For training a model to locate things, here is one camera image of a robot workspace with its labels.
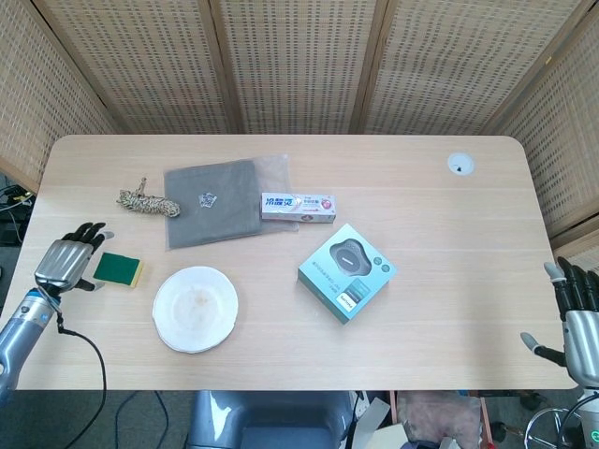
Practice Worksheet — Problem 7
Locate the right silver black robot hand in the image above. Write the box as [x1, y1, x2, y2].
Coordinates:
[520, 255, 599, 389]

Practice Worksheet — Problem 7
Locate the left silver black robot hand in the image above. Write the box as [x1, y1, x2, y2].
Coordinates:
[33, 222, 116, 295]

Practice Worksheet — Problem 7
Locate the green yellow sponge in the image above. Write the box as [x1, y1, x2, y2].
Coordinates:
[92, 252, 145, 290]

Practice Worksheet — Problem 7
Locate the grey robot base body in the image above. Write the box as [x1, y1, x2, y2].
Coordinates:
[186, 390, 358, 449]

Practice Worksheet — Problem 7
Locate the white paper plate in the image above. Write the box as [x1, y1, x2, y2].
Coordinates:
[152, 265, 240, 355]

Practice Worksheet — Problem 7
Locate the chrome stool base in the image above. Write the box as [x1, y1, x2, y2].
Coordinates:
[523, 404, 586, 449]

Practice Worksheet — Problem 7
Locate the grey cloth in clear bag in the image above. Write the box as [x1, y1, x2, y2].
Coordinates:
[162, 152, 300, 253]

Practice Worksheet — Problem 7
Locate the pinkish plastic bag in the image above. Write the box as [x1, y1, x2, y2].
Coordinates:
[397, 392, 484, 445]

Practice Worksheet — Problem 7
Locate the white cardboard piece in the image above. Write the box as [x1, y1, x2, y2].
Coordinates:
[350, 397, 409, 449]

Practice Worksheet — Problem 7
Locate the teal speaker product box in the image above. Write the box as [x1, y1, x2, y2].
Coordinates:
[297, 223, 398, 327]

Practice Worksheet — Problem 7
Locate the white toothpaste box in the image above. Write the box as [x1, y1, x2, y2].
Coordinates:
[259, 192, 338, 225]

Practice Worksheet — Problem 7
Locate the woven bamboo folding screen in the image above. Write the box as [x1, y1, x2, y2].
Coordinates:
[0, 0, 599, 247]

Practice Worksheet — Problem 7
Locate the black left hand cable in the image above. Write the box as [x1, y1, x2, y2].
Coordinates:
[54, 298, 110, 449]

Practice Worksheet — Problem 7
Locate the coiled speckled rope bundle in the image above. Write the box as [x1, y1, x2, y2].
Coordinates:
[114, 176, 183, 220]

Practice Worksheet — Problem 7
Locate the white table cable grommet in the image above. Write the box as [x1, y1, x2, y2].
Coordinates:
[446, 152, 476, 176]

